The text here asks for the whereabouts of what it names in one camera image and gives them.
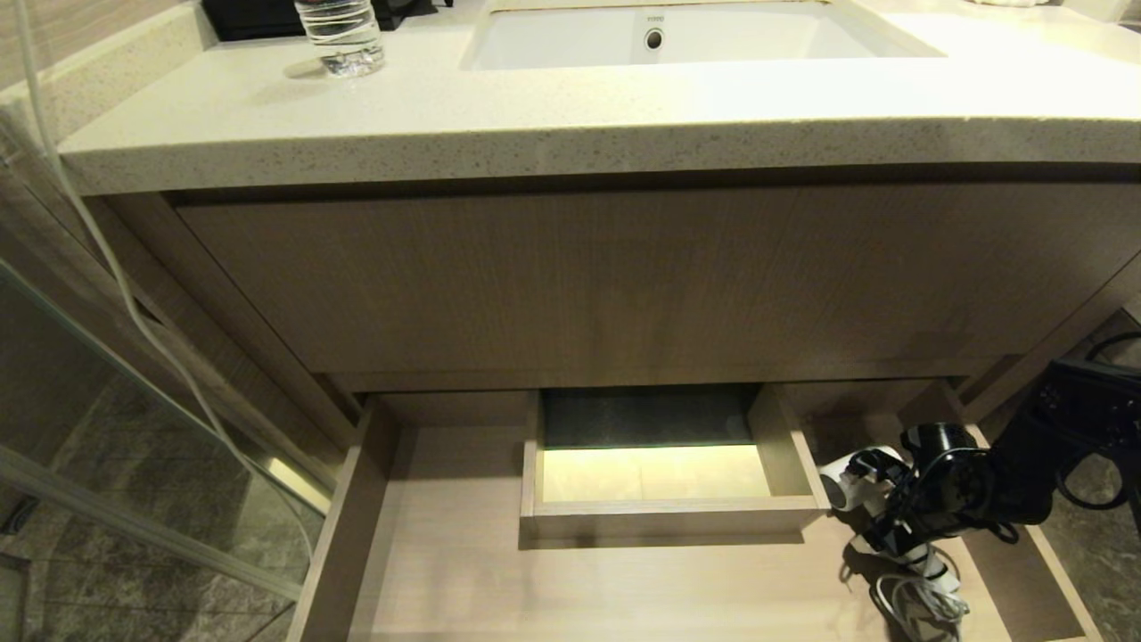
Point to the white sink basin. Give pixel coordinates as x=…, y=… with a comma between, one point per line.
x=570, y=40

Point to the clear plastic water bottle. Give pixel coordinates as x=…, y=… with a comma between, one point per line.
x=343, y=36

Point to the light wooden drawer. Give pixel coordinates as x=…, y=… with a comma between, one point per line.
x=446, y=571

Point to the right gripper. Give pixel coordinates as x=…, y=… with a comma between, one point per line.
x=918, y=499

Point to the white hair dryer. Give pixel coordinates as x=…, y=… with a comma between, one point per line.
x=842, y=486

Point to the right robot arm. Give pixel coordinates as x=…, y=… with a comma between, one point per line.
x=1070, y=410

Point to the glass shower door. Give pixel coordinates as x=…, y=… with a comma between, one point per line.
x=107, y=499

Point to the wooden vanity cabinet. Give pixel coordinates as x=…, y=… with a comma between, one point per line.
x=570, y=285

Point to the black tray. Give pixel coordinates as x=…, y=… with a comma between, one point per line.
x=250, y=18

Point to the wooden inner drawer tray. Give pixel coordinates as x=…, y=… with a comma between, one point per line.
x=660, y=515

